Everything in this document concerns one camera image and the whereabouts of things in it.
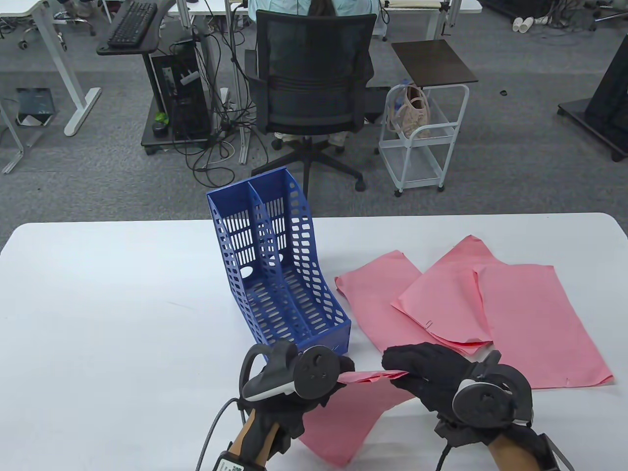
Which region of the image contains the person's left hand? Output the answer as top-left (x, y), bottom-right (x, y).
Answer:
top-left (238, 356), bottom-right (355, 462)

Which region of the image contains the person's right hand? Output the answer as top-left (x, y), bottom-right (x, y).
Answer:
top-left (382, 343), bottom-right (539, 448)

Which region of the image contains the pink paper stack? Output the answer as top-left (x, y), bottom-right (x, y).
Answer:
top-left (391, 235), bottom-right (494, 357)
top-left (297, 370), bottom-right (418, 467)
top-left (472, 264), bottom-right (614, 389)
top-left (335, 250), bottom-right (435, 355)

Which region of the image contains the person's left forearm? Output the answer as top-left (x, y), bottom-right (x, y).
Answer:
top-left (228, 407), bottom-right (275, 471)

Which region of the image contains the black white hand controller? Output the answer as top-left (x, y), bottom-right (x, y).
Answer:
top-left (451, 349), bottom-right (533, 427)
top-left (239, 341), bottom-right (341, 403)

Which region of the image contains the blue plastic file holder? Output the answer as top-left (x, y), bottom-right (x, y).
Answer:
top-left (206, 167), bottom-right (352, 364)

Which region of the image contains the beige handbag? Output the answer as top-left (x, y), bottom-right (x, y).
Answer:
top-left (387, 84), bottom-right (432, 139)

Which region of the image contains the white cart with brown top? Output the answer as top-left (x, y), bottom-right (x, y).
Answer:
top-left (378, 39), bottom-right (479, 197)

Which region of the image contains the black mesh office chair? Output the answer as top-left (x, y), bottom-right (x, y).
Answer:
top-left (244, 10), bottom-right (376, 192)

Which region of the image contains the black floor stand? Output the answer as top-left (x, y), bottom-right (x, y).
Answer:
top-left (557, 37), bottom-right (628, 162)

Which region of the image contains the black computer tower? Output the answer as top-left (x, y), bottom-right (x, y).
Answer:
top-left (150, 52), bottom-right (212, 140)

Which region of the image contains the white desk with metal legs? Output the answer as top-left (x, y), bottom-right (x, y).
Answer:
top-left (177, 0), bottom-right (484, 165)

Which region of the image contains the dark teal bag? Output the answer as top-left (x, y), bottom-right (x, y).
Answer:
top-left (15, 87), bottom-right (55, 127)

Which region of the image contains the black computer cart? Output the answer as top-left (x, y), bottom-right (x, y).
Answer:
top-left (97, 0), bottom-right (219, 156)

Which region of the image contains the black keyboard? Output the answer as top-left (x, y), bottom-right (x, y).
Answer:
top-left (107, 0), bottom-right (158, 49)

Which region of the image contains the silver chair base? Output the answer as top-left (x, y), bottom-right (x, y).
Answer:
top-left (20, 0), bottom-right (96, 51)

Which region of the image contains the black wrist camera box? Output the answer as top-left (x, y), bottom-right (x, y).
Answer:
top-left (540, 432), bottom-right (576, 471)
top-left (213, 452), bottom-right (246, 471)

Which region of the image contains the grey braided cable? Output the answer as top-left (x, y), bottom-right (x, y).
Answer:
top-left (196, 396), bottom-right (241, 471)

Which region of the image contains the tangle of black cables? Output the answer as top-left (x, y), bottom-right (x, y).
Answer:
top-left (169, 0), bottom-right (275, 188)

